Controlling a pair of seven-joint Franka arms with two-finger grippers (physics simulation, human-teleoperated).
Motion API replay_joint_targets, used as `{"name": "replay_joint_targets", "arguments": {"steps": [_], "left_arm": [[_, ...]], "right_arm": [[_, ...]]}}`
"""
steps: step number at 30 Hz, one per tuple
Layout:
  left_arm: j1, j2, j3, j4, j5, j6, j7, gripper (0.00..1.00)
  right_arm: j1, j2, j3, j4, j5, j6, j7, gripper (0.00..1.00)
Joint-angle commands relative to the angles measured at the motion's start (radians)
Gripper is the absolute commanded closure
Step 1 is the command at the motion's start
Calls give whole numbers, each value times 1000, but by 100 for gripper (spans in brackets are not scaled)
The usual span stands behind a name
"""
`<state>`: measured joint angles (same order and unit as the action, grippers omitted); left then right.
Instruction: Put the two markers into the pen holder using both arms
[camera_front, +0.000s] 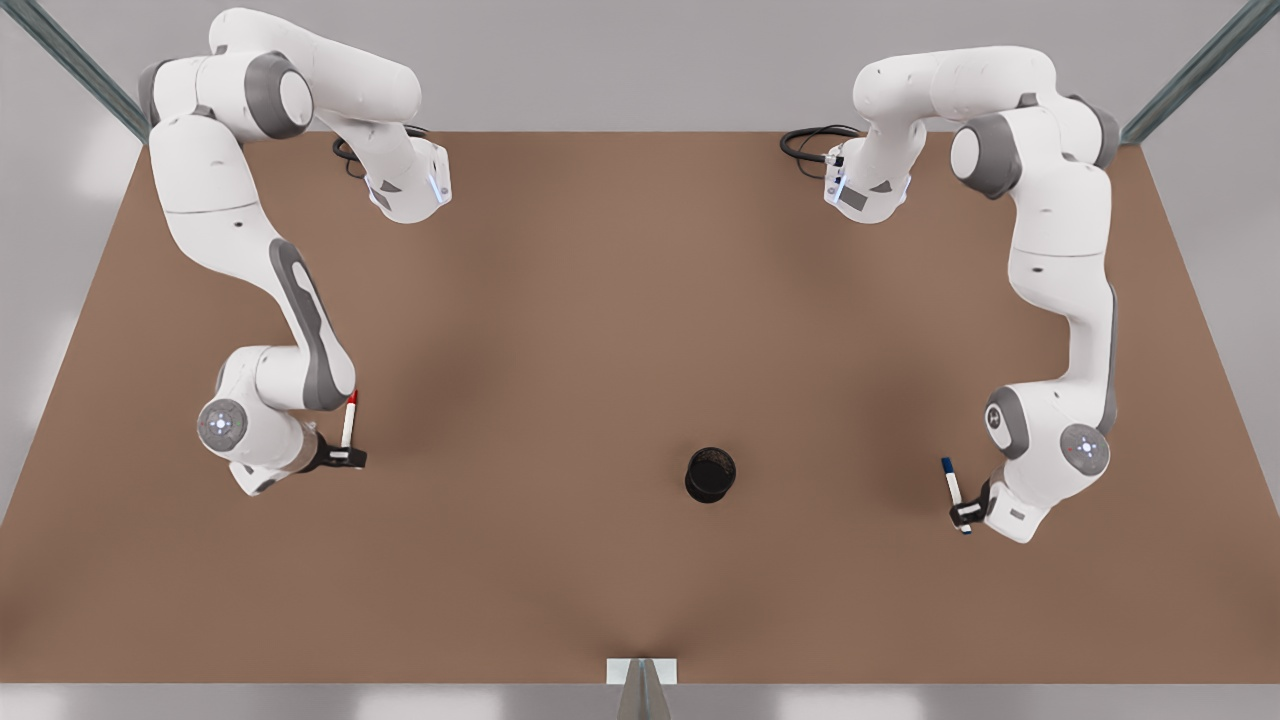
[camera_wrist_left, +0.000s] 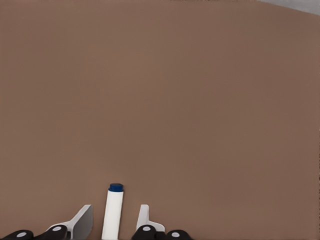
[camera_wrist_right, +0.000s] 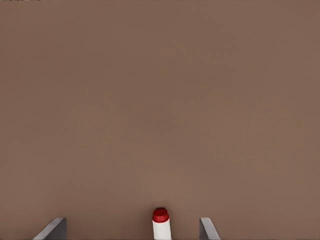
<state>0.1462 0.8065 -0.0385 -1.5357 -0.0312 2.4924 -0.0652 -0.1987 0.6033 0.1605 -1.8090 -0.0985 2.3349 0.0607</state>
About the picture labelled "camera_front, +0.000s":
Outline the white marker with blue cap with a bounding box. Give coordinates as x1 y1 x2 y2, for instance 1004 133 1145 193
940 457 973 536

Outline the black cylindrical cup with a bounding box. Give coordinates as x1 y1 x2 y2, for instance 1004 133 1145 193
685 447 738 504

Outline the black cable loop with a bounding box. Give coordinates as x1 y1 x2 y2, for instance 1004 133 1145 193
779 125 865 181
332 126 431 181

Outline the silver frame post with foot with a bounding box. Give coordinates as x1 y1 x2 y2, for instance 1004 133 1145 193
606 658 678 720

